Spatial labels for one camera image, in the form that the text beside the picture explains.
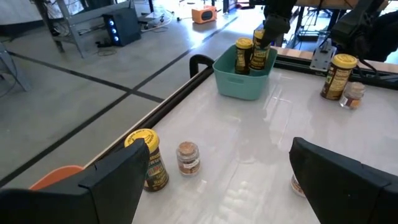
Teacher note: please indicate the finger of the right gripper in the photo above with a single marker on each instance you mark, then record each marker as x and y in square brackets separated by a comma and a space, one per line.
[276, 28]

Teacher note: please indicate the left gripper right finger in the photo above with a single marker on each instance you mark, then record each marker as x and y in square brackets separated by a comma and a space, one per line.
[342, 196]

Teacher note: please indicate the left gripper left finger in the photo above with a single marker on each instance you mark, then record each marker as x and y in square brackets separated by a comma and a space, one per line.
[102, 199]

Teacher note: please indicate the yellow-lid brown spice can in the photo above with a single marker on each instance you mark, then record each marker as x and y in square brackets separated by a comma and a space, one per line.
[258, 57]
[157, 171]
[243, 56]
[337, 77]

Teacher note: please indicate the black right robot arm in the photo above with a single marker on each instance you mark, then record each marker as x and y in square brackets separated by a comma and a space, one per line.
[367, 31]

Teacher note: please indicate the orange plastic bin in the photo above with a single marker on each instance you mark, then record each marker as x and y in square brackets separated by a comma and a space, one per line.
[56, 177]

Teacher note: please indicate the silver mounting plate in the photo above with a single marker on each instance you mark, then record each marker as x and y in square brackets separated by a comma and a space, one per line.
[321, 59]

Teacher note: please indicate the light teal plastic bin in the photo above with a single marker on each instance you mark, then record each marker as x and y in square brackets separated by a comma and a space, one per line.
[239, 84]

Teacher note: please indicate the orange box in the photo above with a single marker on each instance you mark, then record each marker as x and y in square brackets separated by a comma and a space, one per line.
[203, 15]

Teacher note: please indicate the black curved hook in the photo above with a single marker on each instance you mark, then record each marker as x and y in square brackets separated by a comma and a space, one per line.
[199, 56]

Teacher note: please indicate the black computer blue lights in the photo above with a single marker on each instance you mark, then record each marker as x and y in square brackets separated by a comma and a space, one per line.
[127, 25]

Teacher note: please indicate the grey metal table frame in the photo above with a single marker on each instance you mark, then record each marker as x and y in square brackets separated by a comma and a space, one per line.
[74, 37]

